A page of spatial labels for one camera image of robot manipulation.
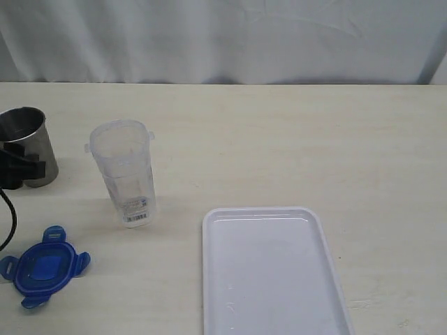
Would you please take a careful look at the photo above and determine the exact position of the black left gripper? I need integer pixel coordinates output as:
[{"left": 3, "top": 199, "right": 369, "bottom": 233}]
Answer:
[{"left": 0, "top": 142, "right": 46, "bottom": 190}]

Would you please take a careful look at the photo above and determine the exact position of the stainless steel cup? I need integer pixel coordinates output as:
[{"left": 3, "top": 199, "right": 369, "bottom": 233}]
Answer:
[{"left": 1, "top": 107, "right": 59, "bottom": 188}]

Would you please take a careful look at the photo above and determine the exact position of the blue container lid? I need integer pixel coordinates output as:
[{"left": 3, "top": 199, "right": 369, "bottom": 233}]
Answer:
[{"left": 1, "top": 225, "right": 91, "bottom": 309}]

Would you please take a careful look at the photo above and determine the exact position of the clear tall plastic container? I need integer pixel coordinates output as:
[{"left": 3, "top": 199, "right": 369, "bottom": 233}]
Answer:
[{"left": 85, "top": 119, "right": 156, "bottom": 228}]

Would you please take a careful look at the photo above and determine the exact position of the white rectangular tray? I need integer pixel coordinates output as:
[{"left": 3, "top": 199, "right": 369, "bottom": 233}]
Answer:
[{"left": 202, "top": 207, "right": 354, "bottom": 334}]

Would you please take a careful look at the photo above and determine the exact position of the white backdrop curtain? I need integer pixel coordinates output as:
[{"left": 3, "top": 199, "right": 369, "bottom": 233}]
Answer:
[{"left": 1, "top": 0, "right": 446, "bottom": 84}]

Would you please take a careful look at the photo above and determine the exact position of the black cable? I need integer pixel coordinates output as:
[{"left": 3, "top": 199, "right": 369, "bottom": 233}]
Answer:
[{"left": 0, "top": 188, "right": 17, "bottom": 252}]

